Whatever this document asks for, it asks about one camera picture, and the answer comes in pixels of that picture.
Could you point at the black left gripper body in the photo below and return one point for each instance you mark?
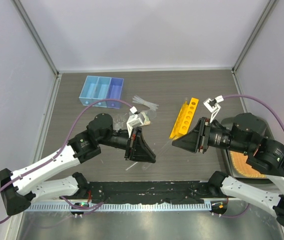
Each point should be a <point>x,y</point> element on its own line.
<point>130,143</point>

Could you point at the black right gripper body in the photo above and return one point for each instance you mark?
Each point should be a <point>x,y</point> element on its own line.
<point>206,135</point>

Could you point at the blue three-compartment organizer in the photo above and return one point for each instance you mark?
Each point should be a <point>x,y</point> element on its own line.
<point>100,87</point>

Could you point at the larger clear glass beaker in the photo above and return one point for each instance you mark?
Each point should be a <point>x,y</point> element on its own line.
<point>119,119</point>

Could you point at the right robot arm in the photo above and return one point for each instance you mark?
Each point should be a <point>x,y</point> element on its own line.
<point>246,136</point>

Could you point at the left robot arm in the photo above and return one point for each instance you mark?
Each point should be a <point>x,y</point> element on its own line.
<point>25,186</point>

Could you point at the yellow test tube rack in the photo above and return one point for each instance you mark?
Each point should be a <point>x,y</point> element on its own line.
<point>184,119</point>

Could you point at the plastic bag with gloves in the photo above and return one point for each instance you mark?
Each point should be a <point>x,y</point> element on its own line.
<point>146,120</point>

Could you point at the dark grey tray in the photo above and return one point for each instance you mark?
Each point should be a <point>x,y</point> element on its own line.
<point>231,171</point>

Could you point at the clear plastic pipettes bundle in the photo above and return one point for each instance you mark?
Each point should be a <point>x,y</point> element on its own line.
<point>138,100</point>

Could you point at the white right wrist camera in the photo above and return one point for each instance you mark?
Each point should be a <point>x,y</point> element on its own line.
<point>212,105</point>

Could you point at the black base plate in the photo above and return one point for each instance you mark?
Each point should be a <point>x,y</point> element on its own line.
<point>149,192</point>

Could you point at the white slotted cable duct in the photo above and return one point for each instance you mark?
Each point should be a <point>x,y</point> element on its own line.
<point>163,207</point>

